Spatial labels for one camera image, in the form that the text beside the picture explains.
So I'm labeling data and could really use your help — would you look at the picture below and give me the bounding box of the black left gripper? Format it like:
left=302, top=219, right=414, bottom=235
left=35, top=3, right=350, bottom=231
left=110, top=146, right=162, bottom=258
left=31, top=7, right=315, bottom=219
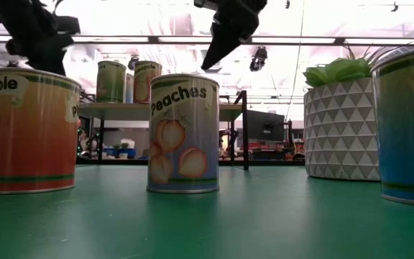
left=0, top=0, right=73, bottom=76

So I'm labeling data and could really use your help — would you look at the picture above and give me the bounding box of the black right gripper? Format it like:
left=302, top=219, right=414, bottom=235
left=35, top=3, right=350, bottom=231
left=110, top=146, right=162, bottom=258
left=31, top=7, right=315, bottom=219
left=194, top=0, right=267, bottom=71

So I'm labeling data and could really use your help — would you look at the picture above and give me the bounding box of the green labelled tin can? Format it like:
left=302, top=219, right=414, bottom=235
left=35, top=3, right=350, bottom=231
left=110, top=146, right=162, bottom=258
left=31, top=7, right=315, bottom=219
left=96, top=60, right=127, bottom=104

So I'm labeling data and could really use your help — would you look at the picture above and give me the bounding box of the pineapple tin can orange label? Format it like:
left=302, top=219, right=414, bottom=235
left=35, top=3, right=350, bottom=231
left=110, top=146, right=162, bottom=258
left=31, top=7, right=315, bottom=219
left=133, top=60, right=163, bottom=104
left=0, top=67, right=83, bottom=196

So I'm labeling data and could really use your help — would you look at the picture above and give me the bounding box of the peaches tin can pale label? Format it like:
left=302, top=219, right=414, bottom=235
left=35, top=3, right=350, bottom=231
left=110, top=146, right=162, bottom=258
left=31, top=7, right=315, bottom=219
left=146, top=73, right=221, bottom=195

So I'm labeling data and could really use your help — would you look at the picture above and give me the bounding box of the black ceiling spotlight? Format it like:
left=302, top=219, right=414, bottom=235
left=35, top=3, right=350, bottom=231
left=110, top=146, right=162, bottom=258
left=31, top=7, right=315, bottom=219
left=127, top=53, right=139, bottom=71
left=249, top=46, right=269, bottom=73

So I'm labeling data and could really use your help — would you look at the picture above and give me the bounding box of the long overhead light bar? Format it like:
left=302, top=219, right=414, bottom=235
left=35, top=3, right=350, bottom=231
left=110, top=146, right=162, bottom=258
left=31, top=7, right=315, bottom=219
left=0, top=34, right=414, bottom=47

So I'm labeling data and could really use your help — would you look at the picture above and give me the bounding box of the black monitor on stand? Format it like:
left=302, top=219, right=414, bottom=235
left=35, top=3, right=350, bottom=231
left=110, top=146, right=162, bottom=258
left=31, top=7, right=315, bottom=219
left=246, top=109, right=286, bottom=143

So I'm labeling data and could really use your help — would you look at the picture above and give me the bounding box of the succulent in white patterned pot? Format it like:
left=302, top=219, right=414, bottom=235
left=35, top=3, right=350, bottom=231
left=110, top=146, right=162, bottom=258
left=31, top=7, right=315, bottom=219
left=302, top=45, right=381, bottom=182

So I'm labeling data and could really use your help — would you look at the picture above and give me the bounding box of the green table mat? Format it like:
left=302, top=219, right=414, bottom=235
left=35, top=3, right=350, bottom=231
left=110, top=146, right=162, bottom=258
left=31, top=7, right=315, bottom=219
left=0, top=165, right=414, bottom=259

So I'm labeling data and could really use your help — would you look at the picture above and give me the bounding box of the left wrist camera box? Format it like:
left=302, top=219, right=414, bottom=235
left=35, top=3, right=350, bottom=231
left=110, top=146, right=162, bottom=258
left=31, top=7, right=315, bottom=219
left=53, top=15, right=81, bottom=36

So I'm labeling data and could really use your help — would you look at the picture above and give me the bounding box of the wooden shelf with black frame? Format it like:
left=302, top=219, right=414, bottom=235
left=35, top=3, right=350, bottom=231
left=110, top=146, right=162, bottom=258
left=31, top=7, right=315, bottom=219
left=78, top=89, right=250, bottom=171

